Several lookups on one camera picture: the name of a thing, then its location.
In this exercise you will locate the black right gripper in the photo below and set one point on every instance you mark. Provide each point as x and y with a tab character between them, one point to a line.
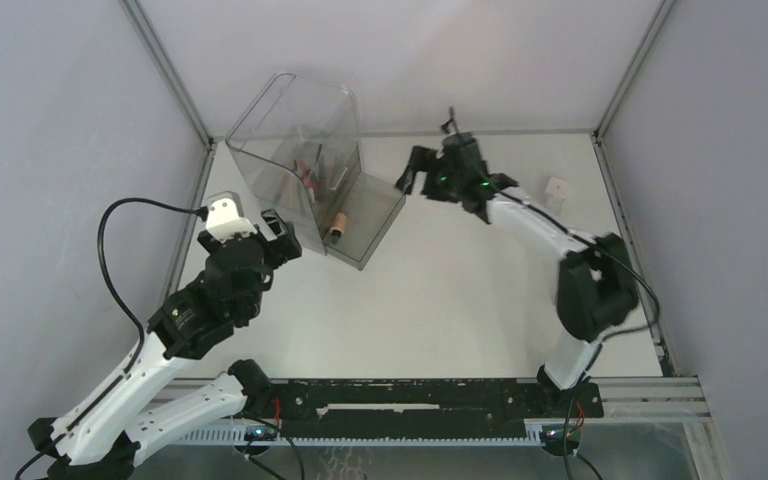
428	160

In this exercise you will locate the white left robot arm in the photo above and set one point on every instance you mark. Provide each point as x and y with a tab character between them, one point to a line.
110	433

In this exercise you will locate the BB cream tube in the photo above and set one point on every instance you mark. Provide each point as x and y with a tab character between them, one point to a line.
337	228

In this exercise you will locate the clear acrylic makeup organizer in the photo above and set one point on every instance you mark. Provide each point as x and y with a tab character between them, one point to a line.
289	118

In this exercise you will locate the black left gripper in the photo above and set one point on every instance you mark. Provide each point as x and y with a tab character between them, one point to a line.
285	246

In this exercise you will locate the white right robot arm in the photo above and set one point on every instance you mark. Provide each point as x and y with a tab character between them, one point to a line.
595	290

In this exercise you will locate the red lip pencil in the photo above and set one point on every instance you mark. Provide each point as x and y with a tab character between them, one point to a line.
310	184

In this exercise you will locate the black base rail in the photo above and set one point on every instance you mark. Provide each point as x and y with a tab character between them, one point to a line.
425	409

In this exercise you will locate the clear liquid bottle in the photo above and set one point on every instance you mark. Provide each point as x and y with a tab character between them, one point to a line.
556	193

